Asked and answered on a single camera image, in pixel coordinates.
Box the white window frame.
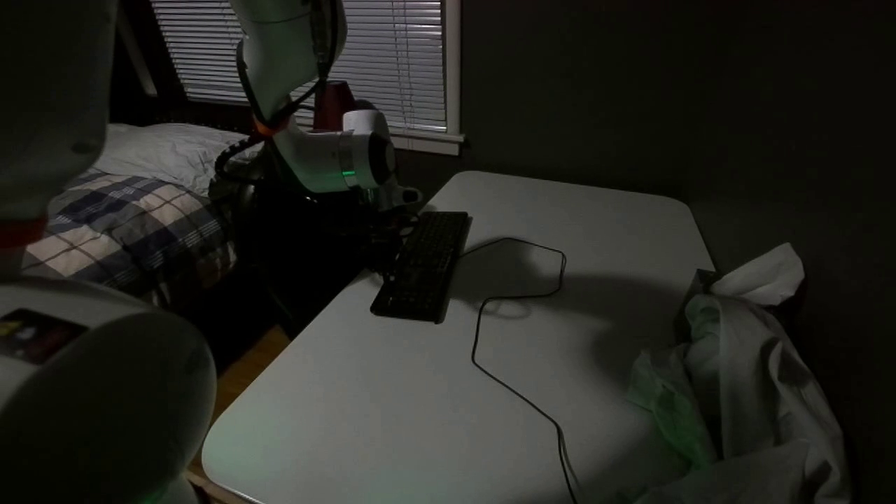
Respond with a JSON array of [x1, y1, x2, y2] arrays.
[[386, 0, 466, 157]]

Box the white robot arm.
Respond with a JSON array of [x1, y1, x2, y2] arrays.
[[0, 0, 215, 504]]

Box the black office chair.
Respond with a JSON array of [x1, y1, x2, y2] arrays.
[[212, 136, 397, 332]]

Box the red object on windowsill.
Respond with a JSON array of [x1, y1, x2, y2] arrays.
[[314, 81, 356, 132]]

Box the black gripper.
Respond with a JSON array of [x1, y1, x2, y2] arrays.
[[348, 181, 424, 241]]

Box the white crumpled plastic bag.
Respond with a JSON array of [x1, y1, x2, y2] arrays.
[[627, 244, 855, 504]]

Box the plaid bed blanket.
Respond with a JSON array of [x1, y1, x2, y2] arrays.
[[22, 172, 235, 308]]

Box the black keyboard cable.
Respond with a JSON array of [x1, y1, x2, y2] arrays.
[[461, 235, 585, 504]]

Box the white window blinds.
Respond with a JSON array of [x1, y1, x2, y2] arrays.
[[148, 0, 449, 132]]

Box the black computer keyboard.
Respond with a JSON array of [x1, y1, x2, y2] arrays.
[[369, 212, 470, 321]]

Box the white pillow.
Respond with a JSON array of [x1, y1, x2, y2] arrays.
[[96, 122, 240, 196]]

